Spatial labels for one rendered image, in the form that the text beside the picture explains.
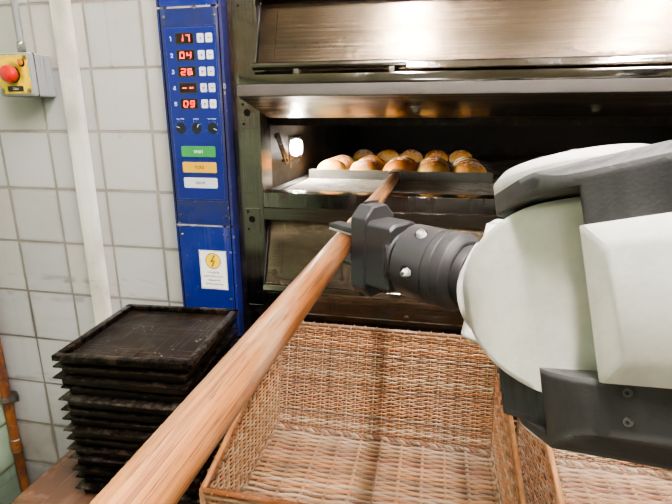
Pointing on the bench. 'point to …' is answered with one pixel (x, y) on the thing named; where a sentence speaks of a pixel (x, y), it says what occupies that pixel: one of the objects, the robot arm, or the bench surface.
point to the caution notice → (213, 269)
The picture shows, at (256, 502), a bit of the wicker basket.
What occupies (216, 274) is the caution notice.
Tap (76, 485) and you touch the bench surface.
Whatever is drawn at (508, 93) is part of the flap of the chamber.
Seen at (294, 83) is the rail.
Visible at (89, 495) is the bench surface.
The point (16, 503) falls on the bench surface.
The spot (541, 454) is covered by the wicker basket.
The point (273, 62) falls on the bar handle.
